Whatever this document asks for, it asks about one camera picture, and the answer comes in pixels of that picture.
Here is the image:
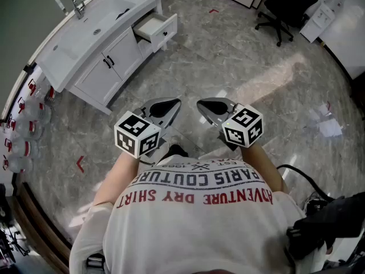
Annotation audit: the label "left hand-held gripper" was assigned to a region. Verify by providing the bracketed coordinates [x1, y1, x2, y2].
[113, 97, 182, 160]

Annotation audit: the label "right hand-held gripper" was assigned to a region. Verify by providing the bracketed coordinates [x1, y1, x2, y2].
[196, 96, 263, 151]

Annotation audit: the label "person's left forearm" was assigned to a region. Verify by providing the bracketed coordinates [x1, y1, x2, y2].
[94, 152, 143, 208]

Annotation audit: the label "person's right forearm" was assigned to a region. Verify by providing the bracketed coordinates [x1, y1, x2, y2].
[241, 144, 289, 194]

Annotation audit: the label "white lower cabinet drawer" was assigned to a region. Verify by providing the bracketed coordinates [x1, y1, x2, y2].
[136, 37, 155, 59]

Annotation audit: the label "black trousers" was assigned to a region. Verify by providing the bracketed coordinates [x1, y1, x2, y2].
[168, 144, 189, 159]

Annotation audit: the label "white cabinet door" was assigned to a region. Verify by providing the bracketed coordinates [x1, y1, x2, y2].
[101, 33, 143, 81]
[74, 56, 123, 106]

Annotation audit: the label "white vanity cabinet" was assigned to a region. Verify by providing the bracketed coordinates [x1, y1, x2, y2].
[36, 0, 178, 115]

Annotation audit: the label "black office chair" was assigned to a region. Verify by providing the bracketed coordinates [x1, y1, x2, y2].
[254, 0, 319, 47]

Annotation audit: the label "white printed shirt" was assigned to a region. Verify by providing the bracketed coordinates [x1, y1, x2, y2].
[70, 154, 327, 274]

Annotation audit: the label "chrome faucet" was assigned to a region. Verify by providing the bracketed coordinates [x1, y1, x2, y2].
[70, 0, 86, 19]

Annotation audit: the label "row of clear water jugs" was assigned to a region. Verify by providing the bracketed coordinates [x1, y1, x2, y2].
[1, 77, 58, 174]

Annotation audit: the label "white table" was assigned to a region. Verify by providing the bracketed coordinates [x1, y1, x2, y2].
[322, 24, 365, 81]

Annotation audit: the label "black waist bag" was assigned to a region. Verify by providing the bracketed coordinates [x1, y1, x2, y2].
[286, 191, 365, 261]

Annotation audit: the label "thick black cable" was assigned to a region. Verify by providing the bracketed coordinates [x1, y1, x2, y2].
[276, 164, 334, 202]

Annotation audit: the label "grey strap buckle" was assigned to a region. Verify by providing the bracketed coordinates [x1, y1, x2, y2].
[85, 252, 106, 274]

